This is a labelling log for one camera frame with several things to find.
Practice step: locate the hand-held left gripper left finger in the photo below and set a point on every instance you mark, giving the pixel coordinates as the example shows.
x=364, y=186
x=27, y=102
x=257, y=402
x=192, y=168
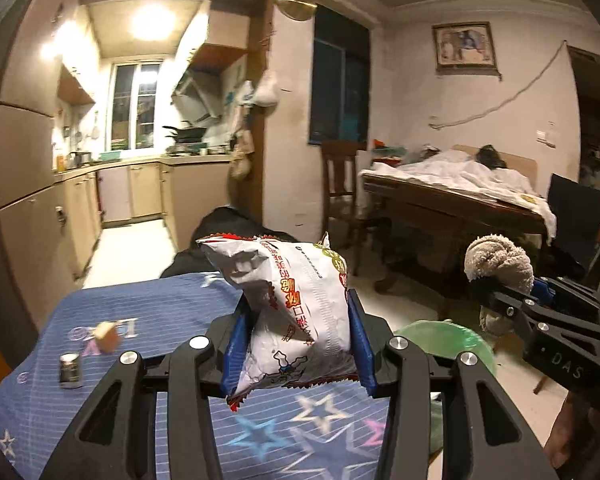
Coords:
x=235, y=342

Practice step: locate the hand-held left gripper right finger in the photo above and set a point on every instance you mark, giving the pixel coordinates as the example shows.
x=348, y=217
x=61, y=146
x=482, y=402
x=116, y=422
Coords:
x=358, y=342

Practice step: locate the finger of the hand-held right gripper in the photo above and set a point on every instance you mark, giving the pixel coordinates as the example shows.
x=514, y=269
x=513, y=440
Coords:
x=505, y=300
x=542, y=290

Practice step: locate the beige terry cloth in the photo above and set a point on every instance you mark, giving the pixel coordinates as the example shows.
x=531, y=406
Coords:
x=500, y=260

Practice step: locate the white snack packet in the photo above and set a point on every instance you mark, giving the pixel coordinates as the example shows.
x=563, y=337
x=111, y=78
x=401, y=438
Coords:
x=290, y=310

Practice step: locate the green bag-lined bin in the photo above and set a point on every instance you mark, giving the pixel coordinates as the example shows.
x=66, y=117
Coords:
x=445, y=340

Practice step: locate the dark blue panel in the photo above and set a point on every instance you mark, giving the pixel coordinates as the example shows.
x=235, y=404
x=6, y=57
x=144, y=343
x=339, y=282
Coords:
x=575, y=210

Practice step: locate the blue star-print cloth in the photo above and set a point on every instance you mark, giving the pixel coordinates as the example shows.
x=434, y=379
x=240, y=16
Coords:
x=130, y=305

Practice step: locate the dark wooden dining table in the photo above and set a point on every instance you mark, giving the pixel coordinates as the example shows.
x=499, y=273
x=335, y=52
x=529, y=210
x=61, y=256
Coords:
x=430, y=205

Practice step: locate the light wooden board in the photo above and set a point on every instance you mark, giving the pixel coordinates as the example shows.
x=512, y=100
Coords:
x=522, y=170

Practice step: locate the black cloth cover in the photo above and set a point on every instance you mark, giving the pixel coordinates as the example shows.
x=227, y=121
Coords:
x=220, y=220

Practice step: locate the small tan box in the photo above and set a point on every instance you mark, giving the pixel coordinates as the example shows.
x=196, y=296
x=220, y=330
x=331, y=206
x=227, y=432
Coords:
x=107, y=337

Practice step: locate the white tablecloth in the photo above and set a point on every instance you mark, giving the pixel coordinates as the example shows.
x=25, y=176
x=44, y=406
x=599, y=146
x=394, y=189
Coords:
x=455, y=170

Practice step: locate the dark crumpled cloth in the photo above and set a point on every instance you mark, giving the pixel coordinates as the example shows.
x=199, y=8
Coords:
x=490, y=156

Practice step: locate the small black tin can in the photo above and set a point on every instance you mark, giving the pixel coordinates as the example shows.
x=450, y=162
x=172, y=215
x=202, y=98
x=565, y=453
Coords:
x=71, y=372

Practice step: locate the dark wooden chair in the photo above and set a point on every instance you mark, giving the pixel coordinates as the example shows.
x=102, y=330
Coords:
x=337, y=170

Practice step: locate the beige lower kitchen cabinets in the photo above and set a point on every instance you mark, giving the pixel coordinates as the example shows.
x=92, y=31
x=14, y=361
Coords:
x=145, y=190

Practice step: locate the hanging beige bag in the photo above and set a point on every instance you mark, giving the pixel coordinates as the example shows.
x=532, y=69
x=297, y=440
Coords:
x=242, y=155

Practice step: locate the white appliance door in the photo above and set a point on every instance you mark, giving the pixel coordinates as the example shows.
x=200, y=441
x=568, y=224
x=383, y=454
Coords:
x=114, y=195

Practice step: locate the black wok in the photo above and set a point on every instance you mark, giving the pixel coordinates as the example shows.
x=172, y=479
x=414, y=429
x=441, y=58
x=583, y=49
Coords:
x=187, y=134

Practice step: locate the green plastic tray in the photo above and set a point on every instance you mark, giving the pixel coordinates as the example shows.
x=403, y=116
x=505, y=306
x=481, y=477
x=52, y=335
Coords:
x=111, y=155

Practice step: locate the metal pot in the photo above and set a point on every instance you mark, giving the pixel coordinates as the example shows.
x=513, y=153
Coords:
x=80, y=158

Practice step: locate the metal range hood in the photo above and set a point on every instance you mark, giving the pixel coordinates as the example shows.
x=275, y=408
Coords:
x=197, y=97

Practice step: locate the hanging white plastic bag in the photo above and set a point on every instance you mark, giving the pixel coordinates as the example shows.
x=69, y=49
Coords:
x=267, y=90

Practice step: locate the kitchen window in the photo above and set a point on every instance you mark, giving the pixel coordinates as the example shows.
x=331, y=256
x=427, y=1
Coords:
x=135, y=105

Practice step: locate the dark window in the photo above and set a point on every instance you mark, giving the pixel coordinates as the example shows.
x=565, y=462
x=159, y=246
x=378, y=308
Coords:
x=337, y=85

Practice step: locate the tall beige kitchen cabinet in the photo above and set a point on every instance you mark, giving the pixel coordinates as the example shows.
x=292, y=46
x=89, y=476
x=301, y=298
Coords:
x=25, y=170

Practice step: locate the round ceiling lamp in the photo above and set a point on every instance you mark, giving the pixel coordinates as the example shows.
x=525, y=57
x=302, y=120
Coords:
x=152, y=22

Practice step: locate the white wall switch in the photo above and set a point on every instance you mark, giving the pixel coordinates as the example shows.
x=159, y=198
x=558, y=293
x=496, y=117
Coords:
x=546, y=136

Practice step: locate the framed wall picture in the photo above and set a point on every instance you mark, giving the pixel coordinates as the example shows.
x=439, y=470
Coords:
x=464, y=46

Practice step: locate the wooden wall cabinet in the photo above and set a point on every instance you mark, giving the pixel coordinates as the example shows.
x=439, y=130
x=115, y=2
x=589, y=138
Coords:
x=75, y=87

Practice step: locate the round brass wall lamp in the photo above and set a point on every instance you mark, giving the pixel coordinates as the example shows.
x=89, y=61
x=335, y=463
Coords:
x=295, y=2

